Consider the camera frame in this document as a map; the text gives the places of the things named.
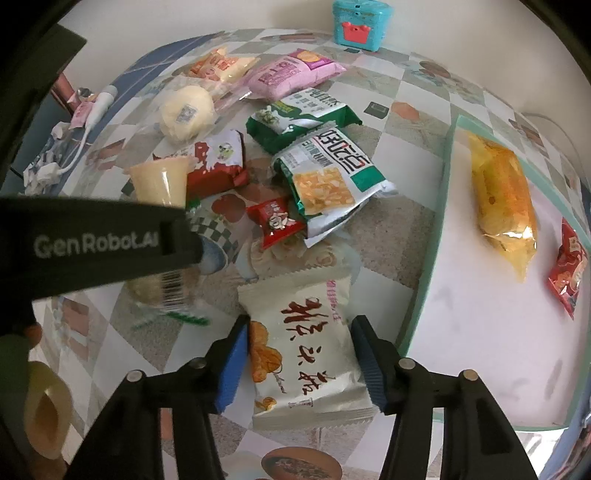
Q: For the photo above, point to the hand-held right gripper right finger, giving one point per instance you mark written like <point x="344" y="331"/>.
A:
<point x="369" y="364"/>

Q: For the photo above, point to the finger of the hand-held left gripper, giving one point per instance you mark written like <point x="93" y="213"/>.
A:
<point x="184" y="244"/>

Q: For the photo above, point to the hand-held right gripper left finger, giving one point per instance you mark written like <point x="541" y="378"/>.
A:
<point x="231" y="364"/>

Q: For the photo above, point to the clear pastry packet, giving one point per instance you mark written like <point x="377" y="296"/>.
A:
<point x="171" y="288"/>

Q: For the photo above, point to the pale yellow jelly cup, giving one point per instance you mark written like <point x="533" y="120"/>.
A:
<point x="161" y="182"/>

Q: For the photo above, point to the cream snack packet red lettering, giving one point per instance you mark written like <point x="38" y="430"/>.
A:
<point x="304" y="332"/>

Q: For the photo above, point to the red white snack packet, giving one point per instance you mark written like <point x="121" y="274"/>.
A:
<point x="217" y="170"/>

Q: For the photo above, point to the small red snack packet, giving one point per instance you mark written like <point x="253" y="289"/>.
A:
<point x="277" y="221"/>

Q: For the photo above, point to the white tray teal rim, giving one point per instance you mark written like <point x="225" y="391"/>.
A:
<point x="461" y="323"/>

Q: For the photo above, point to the green white cracker packet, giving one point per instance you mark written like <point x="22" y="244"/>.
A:
<point x="332" y="184"/>

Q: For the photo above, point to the person's left hand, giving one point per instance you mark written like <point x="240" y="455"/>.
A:
<point x="33" y="333"/>

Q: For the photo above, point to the round bun in clear wrapper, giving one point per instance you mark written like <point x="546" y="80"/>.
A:
<point x="187" y="113"/>

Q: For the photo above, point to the small pink packet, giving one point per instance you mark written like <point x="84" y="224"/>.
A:
<point x="81" y="113"/>

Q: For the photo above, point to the reddish brown board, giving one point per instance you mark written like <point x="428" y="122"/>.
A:
<point x="62" y="92"/>

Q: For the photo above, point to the orange cream snack packet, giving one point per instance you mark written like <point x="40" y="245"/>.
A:
<point x="217" y="67"/>

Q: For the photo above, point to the green white snack packet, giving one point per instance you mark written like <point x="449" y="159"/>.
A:
<point x="304" y="108"/>

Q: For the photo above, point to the dark cabinet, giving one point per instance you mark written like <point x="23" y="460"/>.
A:
<point x="46" y="55"/>

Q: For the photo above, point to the pink snack packet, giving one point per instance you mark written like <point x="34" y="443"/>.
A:
<point x="291" y="74"/>

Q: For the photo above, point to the yellow orange snack packet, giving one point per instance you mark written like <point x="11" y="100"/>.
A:
<point x="503" y="198"/>

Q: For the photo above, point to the red printed snack packet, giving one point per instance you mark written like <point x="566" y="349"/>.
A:
<point x="568" y="272"/>

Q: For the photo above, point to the teal toy box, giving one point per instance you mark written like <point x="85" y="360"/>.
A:
<point x="360" y="23"/>

